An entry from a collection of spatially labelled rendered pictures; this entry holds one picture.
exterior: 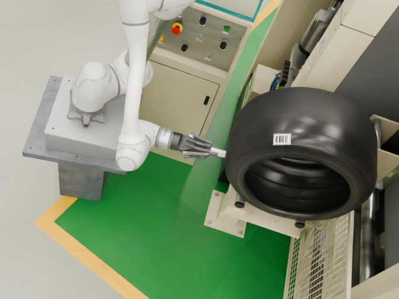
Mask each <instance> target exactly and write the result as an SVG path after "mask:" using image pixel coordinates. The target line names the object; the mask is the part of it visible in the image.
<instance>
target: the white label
mask: <svg viewBox="0 0 399 299"><path fill-rule="evenodd" d="M290 144H291V134H290V133H278V134H274V138H273V145H290Z"/></svg>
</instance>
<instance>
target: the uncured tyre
mask: <svg viewBox="0 0 399 299"><path fill-rule="evenodd" d="M278 133H290V134H291V144H290V145H273V138H274V134H278ZM224 165H225V172H226V176H227V179H228V181H229V182H230V184H231V185H232V186H233V188H234V189H235V190H236V191H237V193H238V194H239V195H240V196H241V197H242V198H243V199H244V200H246V201H247V202H248V203H249V204H251V205H253V206H254V207H256V208H258V209H260V210H262V211H264V212H267V213H269V214H273V215H276V216H278V217H283V218H288V219H293V220H302V221H319V220H328V219H332V218H337V217H340V216H342V215H345V214H348V213H349V212H351V211H352V210H354V209H356V208H357V207H359V206H361V205H362V204H363V203H365V202H366V201H367V200H368V199H369V197H370V196H371V194H372V192H373V190H374V187H375V185H376V181H377V166H378V139H377V135H376V131H375V128H374V126H373V123H372V121H371V120H370V118H369V116H368V115H367V114H366V113H365V112H364V111H363V110H362V109H361V108H360V107H359V106H358V105H356V104H355V103H353V102H352V101H350V100H348V99H347V98H345V97H343V96H340V95H338V94H335V93H332V92H330V91H326V90H322V89H319V88H312V87H288V88H281V89H276V90H272V91H269V92H266V93H264V94H261V95H259V96H257V97H255V98H253V99H252V100H251V101H249V102H248V103H247V104H246V105H245V106H244V107H243V108H242V110H241V111H240V112H239V114H238V115H237V116H236V119H235V121H234V123H233V127H232V131H231V134H230V139H229V143H228V146H227V150H226V160H225V161H224Z"/></svg>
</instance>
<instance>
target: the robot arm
mask: <svg viewBox="0 0 399 299"><path fill-rule="evenodd" d="M118 1H119V12H120V15H121V20H122V26H123V29H124V32H125V36H126V40H127V43H128V50H126V51H124V52H122V53H121V54H120V55H119V56H118V57H117V58H116V59H115V60H114V61H113V63H110V64H108V65H104V64H103V63H100V62H96V61H91V62H87V63H85V64H83V65H82V66H81V67H80V68H79V70H78V71H77V73H76V74H75V78H74V82H73V86H72V89H70V91H69V93H70V102H69V111H68V113H67V116H66V117H67V118H68V119H70V120H72V119H79V120H83V126H84V127H88V125H89V122H90V121H94V122H99V123H105V121H106V118H105V104H106V102H108V101H109V100H111V99H112V98H114V97H116V96H120V95H124V94H126V99H125V110H124V117H123V125H122V127H121V134H120V135H119V139H118V147H117V153H116V163H117V165H118V167H119V168H121V169H123V170H125V171H134V170H136V169H137V168H139V167H140V166H141V165H142V164H143V162H144V161H145V159H146V157H147V155H148V153H149V149H150V148H151V147H156V148H161V149H164V150H168V149H169V148H170V149H171V150H175V151H180V152H182V153H183V155H184V156H183V157H184V158H207V157H209V156H210V155H211V156H214V157H217V156H219V157H224V158H225V154H226V151H223V150H220V149H219V148H217V147H213V146H212V144H211V141H209V140H207V139H205V138H202V137H200V136H198V135H196V134H195V133H194V132H191V134H190V135H182V134H181V133H177V132H174V133H173V130H172V129H168V128H164V127H161V126H158V125H156V124H155V123H152V122H149V121H146V120H141V119H138V114H139V108H140V101H141V93H142V88H144V87H145V86H146V85H148V84H149V83H150V82H151V80H152V79H153V75H154V69H153V66H152V64H151V62H150V61H149V58H150V56H151V54H152V52H153V50H154V49H155V47H156V45H157V43H158V42H159V40H160V38H161V36H162V34H163V32H164V31H165V29H166V27H167V25H168V23H169V21H170V20H171V19H174V18H175V17H177V16H178V15H179V14H180V13H181V12H182V11H183V10H184V9H185V8H187V7H188V5H191V4H192V3H193V2H194V1H195V0H118ZM193 139H194V140H193ZM189 151H190V152H189Z"/></svg>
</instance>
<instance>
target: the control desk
mask: <svg viewBox="0 0 399 299"><path fill-rule="evenodd" d="M253 24H254V23H252V22H250V21H247V20H244V19H241V18H239V17H235V16H234V15H230V14H228V13H225V12H222V11H219V10H217V9H214V8H211V7H208V6H206V5H203V4H199V3H197V2H193V3H192V4H191V5H188V7H187V8H185V9H184V10H183V11H182V12H181V13H180V14H179V15H178V16H177V17H175V18H174V19H171V20H170V21H169V23H168V25H167V27H166V29H165V31H164V32H163V34H162V36H161V38H160V40H159V42H158V43H157V45H156V47H155V49H154V50H153V52H152V54H151V56H150V58H149V61H150V62H151V64H152V66H153V69H154V75H153V79H152V80H151V82H150V83H149V84H148V85H146V86H145V87H144V88H142V93H141V94H142V99H141V105H140V110H139V114H138V119H141V120H146V121H149V122H152V123H155V124H156V125H158V126H161V127H164V128H168V129H172V130H173V133H174V132H177V133H181V134H182V135H190V134H191V132H194V133H195V134H196V135H198V136H200V137H202V138H205V136H206V134H207V132H208V129H209V127H210V125H211V122H212V120H213V118H214V115H215V113H216V111H217V108H218V106H219V104H220V102H221V99H222V97H223V94H224V92H225V90H226V87H227V85H228V83H229V81H230V78H231V76H232V73H233V71H234V69H235V66H236V64H237V62H238V60H239V57H240V54H241V53H242V50H243V47H244V45H245V43H246V41H247V38H248V36H249V34H250V32H251V29H252V26H253ZM149 151H151V152H155V153H157V154H160V155H163V156H165V157H169V158H172V159H174V160H178V161H181V162H183V163H186V164H189V165H192V166H193V165H194V162H195V160H196V158H184V157H183V156H184V155H183V153H182V152H180V151H175V150H172V149H170V148H169V149H168V150H165V149H161V148H156V147H151V148H150V149H149Z"/></svg>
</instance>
